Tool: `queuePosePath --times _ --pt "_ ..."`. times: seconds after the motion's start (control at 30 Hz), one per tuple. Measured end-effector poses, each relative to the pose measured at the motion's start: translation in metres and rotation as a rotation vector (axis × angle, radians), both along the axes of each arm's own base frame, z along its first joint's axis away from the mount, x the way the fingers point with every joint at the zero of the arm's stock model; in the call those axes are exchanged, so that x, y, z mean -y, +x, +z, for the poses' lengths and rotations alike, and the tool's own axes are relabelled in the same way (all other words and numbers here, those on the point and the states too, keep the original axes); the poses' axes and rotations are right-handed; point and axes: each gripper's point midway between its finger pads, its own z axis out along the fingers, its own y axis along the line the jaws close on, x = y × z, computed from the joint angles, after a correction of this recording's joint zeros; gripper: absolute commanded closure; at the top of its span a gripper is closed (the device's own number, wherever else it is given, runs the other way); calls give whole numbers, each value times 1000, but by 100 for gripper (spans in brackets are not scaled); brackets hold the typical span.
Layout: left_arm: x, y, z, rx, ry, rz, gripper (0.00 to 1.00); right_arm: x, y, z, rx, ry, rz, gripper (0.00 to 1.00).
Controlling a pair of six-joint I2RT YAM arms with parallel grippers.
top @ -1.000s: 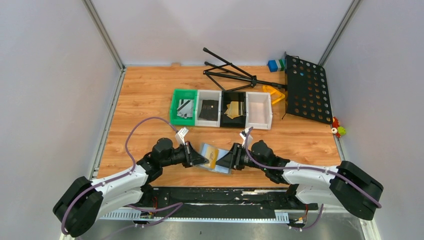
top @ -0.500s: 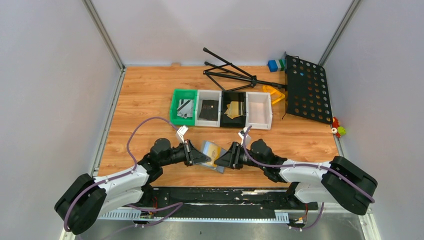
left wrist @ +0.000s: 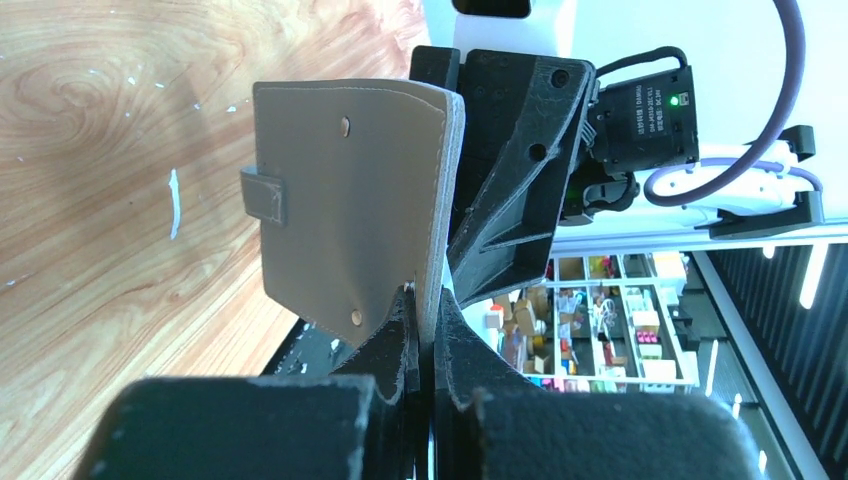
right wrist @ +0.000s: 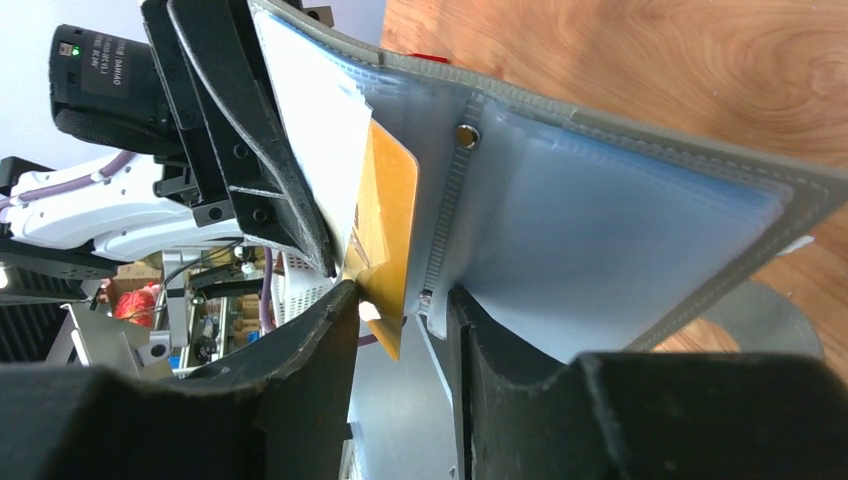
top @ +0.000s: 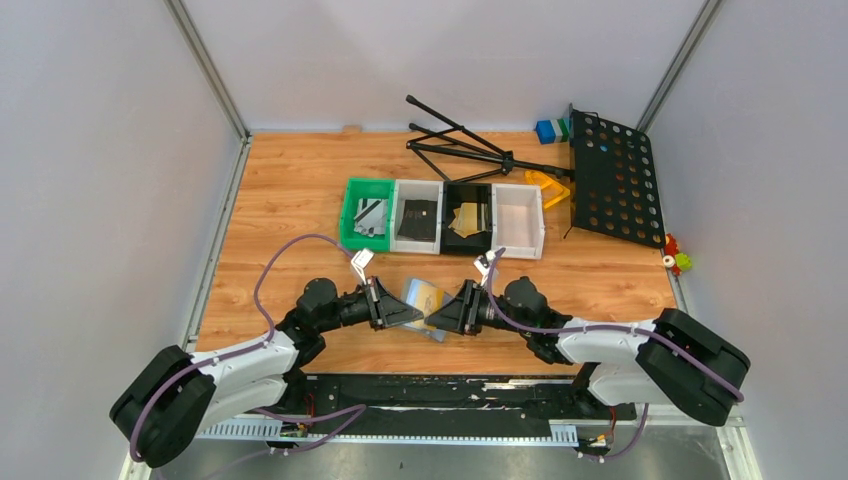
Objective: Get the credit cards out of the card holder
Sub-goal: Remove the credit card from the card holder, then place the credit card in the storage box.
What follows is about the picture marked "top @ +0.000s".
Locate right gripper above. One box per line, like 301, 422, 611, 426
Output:
425, 280, 531, 337

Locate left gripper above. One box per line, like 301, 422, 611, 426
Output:
318, 276, 424, 333

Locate grey card holder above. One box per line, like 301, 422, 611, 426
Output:
400, 277, 452, 343

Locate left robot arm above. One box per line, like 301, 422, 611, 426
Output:
109, 276, 423, 468

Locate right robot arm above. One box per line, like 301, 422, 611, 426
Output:
425, 250, 751, 426

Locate black card in bin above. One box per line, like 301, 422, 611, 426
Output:
397, 199, 439, 242

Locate gold cards in bin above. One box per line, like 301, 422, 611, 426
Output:
448, 202, 490, 238

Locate silver cards in bin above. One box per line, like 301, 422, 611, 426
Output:
353, 198, 388, 238

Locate white bin with black card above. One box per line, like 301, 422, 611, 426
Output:
389, 179, 444, 255

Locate white empty bin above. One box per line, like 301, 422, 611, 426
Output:
491, 183, 546, 260

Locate black plastic bin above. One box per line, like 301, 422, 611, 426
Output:
440, 182, 493, 256

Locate green plastic bin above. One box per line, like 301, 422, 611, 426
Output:
339, 178, 395, 252

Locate black folding stand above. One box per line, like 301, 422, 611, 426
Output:
405, 94, 575, 183

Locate black perforated tray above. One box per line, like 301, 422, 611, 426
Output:
569, 109, 666, 249

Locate blue toy block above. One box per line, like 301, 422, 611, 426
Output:
534, 118, 572, 145

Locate colourful toy figure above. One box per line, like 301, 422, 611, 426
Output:
662, 233, 693, 276

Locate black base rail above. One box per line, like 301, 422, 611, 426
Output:
268, 374, 637, 439

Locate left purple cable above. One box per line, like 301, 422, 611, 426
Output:
127, 233, 367, 480

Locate yellow toy frame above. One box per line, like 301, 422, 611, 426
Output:
524, 170, 571, 210

